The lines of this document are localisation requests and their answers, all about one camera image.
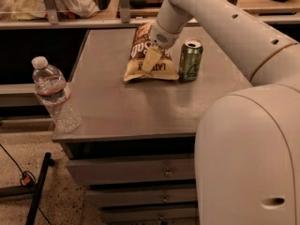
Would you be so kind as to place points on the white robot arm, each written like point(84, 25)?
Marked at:
point(247, 147)

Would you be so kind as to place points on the grey metal drawer cabinet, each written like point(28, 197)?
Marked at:
point(144, 118)

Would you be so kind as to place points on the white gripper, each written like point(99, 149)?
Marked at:
point(163, 37)

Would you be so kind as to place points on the bottom grey drawer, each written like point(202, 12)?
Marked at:
point(181, 210)

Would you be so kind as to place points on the black stand leg left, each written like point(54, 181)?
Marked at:
point(30, 185)

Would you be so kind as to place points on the top grey drawer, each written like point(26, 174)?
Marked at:
point(125, 170)

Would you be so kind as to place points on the clear plastic water bottle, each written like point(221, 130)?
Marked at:
point(53, 92)

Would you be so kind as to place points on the white cloth on shelf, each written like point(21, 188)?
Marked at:
point(26, 10)

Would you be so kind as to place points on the grey drawer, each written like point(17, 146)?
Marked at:
point(181, 210)
point(162, 194)
point(125, 170)

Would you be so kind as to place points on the grey metal shelf rail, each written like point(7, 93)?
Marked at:
point(121, 9)

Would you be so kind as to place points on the brown chip bag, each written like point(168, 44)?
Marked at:
point(164, 69)

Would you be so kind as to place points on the middle grey drawer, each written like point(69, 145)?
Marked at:
point(162, 194)

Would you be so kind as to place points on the green soda can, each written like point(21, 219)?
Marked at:
point(190, 59)

